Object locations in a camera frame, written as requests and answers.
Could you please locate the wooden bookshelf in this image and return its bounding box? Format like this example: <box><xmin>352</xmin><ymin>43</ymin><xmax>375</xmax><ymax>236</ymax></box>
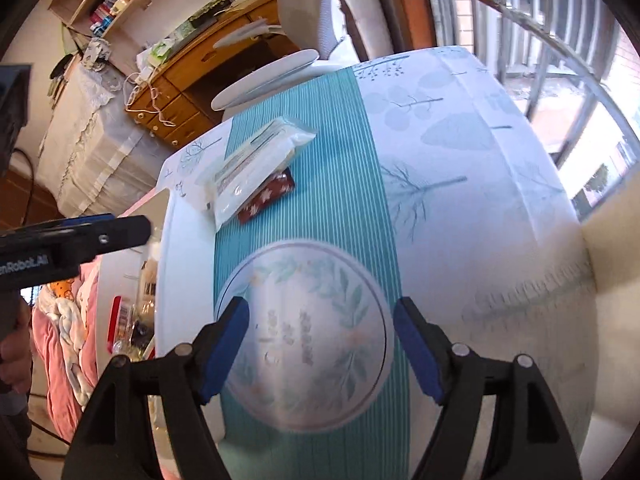
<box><xmin>47</xmin><ymin>0</ymin><xmax>278</xmax><ymax>81</ymax></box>

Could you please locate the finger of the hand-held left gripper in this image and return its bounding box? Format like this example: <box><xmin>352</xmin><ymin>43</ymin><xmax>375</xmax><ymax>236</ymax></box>
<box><xmin>75</xmin><ymin>214</ymin><xmax>152</xmax><ymax>270</ymax></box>

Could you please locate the wooden desk with drawers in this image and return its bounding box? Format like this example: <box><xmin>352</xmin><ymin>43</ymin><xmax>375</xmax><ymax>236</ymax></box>
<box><xmin>125</xmin><ymin>0</ymin><xmax>296</xmax><ymax>146</ymax></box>

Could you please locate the floral curtain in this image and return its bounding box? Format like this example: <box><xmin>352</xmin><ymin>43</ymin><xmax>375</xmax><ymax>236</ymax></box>
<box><xmin>580</xmin><ymin>190</ymin><xmax>640</xmax><ymax>436</ymax></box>

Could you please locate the metal window grille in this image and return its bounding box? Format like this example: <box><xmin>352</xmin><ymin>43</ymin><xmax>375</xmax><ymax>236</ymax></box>
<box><xmin>420</xmin><ymin>0</ymin><xmax>640</xmax><ymax>221</ymax></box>

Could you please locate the pink blanket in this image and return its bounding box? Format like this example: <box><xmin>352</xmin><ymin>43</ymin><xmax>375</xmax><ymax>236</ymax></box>
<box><xmin>30</xmin><ymin>195</ymin><xmax>166</xmax><ymax>446</ymax></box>

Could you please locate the person's left hand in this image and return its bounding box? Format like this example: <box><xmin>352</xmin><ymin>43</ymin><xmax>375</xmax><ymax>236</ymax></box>
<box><xmin>0</xmin><ymin>300</ymin><xmax>35</xmax><ymax>396</ymax></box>

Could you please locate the lace covered cabinet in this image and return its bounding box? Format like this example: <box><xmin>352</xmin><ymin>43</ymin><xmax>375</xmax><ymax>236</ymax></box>
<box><xmin>36</xmin><ymin>62</ymin><xmax>173</xmax><ymax>218</ymax></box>

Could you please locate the brown wooden window frame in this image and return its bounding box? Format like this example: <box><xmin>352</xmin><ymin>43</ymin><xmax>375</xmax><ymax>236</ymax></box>
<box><xmin>367</xmin><ymin>0</ymin><xmax>438</xmax><ymax>58</ymax></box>

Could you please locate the black keyboard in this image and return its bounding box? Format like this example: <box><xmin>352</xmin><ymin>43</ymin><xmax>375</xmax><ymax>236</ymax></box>
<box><xmin>170</xmin><ymin>15</ymin><xmax>223</xmax><ymax>56</ymax></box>

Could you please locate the white plastic bin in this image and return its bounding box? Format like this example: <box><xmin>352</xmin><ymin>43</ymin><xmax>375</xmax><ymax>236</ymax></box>
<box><xmin>97</xmin><ymin>187</ymin><xmax>226</xmax><ymax>441</ymax></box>

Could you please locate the wooden door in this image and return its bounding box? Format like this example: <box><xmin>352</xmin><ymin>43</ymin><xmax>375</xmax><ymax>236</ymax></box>
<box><xmin>0</xmin><ymin>155</ymin><xmax>66</xmax><ymax>233</ymax></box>

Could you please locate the white cable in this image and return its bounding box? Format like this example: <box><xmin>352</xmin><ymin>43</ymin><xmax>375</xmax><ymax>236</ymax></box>
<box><xmin>122</xmin><ymin>72</ymin><xmax>176</xmax><ymax>128</ymax></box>

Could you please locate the clear white wafer packet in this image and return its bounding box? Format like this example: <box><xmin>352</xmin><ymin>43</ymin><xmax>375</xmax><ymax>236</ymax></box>
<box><xmin>192</xmin><ymin>116</ymin><xmax>318</xmax><ymax>233</ymax></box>

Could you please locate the cream packet red border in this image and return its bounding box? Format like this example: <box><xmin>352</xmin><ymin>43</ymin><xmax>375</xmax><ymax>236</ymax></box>
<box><xmin>107</xmin><ymin>295</ymin><xmax>136</xmax><ymax>356</ymax></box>

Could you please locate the grey office chair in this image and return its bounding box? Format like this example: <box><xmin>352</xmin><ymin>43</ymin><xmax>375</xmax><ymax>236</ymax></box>
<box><xmin>210</xmin><ymin>0</ymin><xmax>351</xmax><ymax>112</ymax></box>

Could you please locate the black cable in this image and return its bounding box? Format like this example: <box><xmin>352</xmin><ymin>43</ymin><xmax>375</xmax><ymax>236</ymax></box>
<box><xmin>11</xmin><ymin>147</ymin><xmax>40</xmax><ymax>222</ymax></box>

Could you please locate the white sheer curtain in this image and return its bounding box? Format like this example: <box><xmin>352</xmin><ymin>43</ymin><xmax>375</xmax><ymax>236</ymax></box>
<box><xmin>330</xmin><ymin>0</ymin><xmax>401</xmax><ymax>61</ymax></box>

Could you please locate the plush doll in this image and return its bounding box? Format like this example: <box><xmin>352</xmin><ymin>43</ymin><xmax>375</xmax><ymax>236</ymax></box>
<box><xmin>37</xmin><ymin>280</ymin><xmax>96</xmax><ymax>406</ymax></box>

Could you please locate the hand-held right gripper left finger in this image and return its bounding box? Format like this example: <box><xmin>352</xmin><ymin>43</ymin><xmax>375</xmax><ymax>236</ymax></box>
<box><xmin>60</xmin><ymin>296</ymin><xmax>251</xmax><ymax>480</ymax></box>

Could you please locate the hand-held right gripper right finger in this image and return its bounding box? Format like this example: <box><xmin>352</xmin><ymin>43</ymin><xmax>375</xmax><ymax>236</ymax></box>
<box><xmin>392</xmin><ymin>296</ymin><xmax>583</xmax><ymax>480</ymax></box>

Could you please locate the floral cloth pouch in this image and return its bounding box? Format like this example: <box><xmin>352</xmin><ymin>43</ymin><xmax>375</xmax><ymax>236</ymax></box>
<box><xmin>82</xmin><ymin>37</ymin><xmax>113</xmax><ymax>68</ymax></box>

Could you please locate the green tissue pack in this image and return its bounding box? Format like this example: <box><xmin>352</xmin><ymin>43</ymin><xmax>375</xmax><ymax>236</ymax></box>
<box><xmin>137</xmin><ymin>40</ymin><xmax>176</xmax><ymax>68</ymax></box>

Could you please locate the dark red star packet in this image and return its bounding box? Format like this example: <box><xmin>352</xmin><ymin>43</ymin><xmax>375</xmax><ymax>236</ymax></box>
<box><xmin>236</xmin><ymin>167</ymin><xmax>297</xmax><ymax>225</ymax></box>

